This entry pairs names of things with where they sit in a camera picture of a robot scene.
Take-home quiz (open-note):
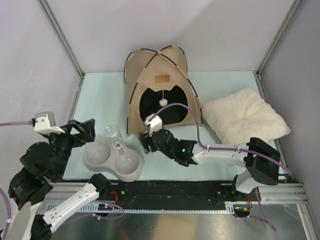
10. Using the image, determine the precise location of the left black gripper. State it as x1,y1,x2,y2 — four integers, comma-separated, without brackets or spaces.
45,117,97,177

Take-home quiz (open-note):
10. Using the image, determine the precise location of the clear water bottle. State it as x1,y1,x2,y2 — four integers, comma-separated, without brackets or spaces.
104,124,125,160

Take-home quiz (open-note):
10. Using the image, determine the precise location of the grey double pet feeder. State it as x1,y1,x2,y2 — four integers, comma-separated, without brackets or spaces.
83,141,145,182

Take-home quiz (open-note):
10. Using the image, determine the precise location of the beige fabric pet tent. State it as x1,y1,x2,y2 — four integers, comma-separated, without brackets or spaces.
122,44,205,138

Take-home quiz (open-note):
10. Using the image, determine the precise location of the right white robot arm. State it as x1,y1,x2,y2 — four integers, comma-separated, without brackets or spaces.
138,129,281,201

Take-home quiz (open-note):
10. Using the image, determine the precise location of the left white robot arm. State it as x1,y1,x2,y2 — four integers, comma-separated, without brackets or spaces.
0,116,111,240

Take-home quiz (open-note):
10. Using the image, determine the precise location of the white pompom toy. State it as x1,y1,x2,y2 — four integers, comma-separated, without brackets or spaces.
159,98,168,107

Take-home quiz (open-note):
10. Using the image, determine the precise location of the white fluffy pillow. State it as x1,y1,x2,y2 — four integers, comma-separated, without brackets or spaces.
202,87,291,145

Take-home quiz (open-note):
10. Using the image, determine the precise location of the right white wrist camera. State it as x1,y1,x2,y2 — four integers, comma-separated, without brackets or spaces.
144,113,163,137

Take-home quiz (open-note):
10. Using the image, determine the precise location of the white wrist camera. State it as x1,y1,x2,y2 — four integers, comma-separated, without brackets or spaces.
144,113,163,137
33,111,66,136

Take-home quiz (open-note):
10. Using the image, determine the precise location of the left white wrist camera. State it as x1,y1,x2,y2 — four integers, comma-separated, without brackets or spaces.
33,111,66,136

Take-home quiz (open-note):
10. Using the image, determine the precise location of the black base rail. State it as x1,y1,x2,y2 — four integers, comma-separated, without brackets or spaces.
99,180,247,211

